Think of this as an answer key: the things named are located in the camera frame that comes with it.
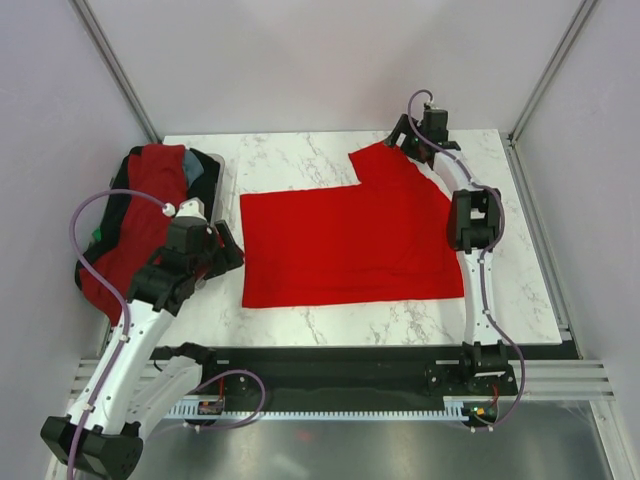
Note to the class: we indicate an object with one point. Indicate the bright red t shirt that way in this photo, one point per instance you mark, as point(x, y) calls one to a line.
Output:
point(382, 239)

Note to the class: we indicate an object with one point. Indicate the right aluminium frame post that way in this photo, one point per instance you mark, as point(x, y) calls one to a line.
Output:
point(561, 52)

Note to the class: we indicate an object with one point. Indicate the dark red t shirt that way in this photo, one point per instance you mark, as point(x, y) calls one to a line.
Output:
point(135, 215)

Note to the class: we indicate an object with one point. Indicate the left aluminium frame post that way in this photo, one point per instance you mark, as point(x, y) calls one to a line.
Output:
point(98, 37)

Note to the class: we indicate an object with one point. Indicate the blue grey garment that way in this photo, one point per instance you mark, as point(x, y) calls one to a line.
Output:
point(192, 167)

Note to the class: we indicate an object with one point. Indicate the aluminium rail front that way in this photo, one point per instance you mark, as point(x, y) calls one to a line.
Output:
point(545, 379)

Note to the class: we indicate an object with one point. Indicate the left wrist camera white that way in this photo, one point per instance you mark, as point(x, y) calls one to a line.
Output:
point(190, 213)

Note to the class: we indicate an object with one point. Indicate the aluminium frame post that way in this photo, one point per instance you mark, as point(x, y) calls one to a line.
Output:
point(98, 37)
point(561, 52)

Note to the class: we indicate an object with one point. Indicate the black garment in pile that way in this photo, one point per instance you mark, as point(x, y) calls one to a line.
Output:
point(205, 185)

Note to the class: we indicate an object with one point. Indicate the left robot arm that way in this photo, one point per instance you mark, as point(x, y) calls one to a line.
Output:
point(104, 430)

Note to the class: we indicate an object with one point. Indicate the white cable duct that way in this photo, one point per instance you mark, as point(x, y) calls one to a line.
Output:
point(192, 409)

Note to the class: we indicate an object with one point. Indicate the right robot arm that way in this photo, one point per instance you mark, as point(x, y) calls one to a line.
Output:
point(475, 225)

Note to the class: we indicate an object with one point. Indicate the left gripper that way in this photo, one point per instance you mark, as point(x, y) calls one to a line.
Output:
point(231, 255)

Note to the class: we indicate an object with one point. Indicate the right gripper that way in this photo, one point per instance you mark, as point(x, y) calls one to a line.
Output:
point(403, 125)

